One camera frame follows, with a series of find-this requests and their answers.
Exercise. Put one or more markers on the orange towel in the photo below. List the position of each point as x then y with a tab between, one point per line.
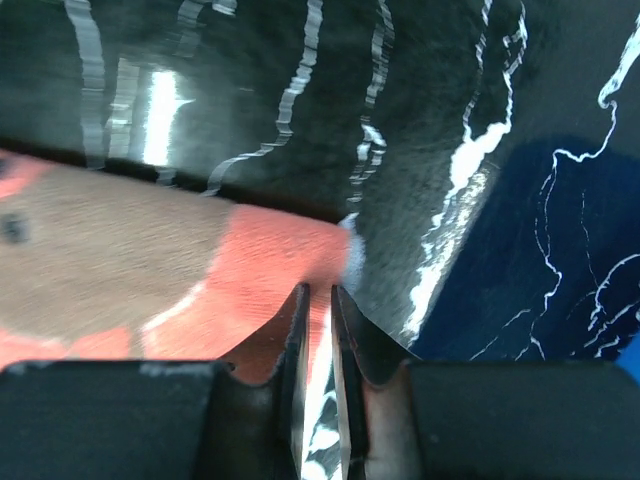
96	266

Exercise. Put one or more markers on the black marbled table mat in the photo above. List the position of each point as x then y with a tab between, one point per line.
485	153

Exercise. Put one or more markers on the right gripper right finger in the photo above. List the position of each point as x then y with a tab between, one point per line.
401	417

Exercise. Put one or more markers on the blue plastic bin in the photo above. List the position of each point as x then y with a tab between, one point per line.
629	358

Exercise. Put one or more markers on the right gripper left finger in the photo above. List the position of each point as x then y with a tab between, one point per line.
150	419

